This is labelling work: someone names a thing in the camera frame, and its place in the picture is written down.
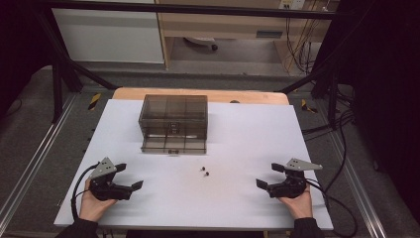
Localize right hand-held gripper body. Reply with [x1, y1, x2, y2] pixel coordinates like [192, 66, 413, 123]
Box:
[265, 158, 324, 199]

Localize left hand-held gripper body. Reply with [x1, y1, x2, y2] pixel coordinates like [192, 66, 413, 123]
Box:
[88, 157, 134, 202]

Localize smoky clear plastic drawer box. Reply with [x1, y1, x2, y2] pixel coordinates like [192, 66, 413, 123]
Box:
[138, 93, 209, 156]

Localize person's right hand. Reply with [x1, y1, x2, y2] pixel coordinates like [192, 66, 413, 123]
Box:
[277, 183, 315, 220]

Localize person's left hand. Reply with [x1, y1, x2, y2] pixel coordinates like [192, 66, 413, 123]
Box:
[78, 178, 119, 223]

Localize white foam board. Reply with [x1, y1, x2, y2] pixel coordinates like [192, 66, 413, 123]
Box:
[53, 98, 335, 232]

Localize yellow black tape strip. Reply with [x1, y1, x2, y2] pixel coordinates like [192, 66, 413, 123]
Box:
[87, 92, 102, 112]
[300, 98, 319, 114]

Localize wooden table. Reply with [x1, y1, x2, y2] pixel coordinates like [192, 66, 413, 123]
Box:
[111, 86, 291, 106]

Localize white cabinet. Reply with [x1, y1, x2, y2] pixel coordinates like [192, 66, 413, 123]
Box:
[52, 7, 165, 64]

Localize black curtain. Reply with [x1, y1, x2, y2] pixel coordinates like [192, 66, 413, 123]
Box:
[318, 0, 420, 226]
[0, 0, 55, 120]

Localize office chair base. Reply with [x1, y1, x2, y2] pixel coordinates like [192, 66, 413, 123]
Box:
[183, 36, 220, 53]

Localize wooden desk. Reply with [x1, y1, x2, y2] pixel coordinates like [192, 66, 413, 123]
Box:
[154, 0, 341, 71]

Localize white power socket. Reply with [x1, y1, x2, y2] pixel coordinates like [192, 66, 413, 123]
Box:
[278, 0, 306, 11]

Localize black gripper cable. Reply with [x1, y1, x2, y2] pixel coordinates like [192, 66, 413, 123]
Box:
[70, 161, 101, 222]
[305, 178, 360, 238]

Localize aluminium floor rail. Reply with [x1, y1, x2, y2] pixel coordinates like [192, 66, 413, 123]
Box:
[328, 130, 388, 238]
[0, 94, 77, 226]

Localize black floor cables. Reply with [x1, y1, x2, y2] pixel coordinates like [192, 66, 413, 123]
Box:
[301, 83, 358, 194]

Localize black metal frame strut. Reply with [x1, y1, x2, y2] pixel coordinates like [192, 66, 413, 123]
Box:
[278, 62, 341, 131]
[34, 13, 121, 124]

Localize hanging cable bundle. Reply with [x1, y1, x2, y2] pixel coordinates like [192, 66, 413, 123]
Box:
[284, 15, 320, 76]

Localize black metal frame bar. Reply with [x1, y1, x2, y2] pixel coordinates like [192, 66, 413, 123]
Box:
[39, 0, 341, 21]

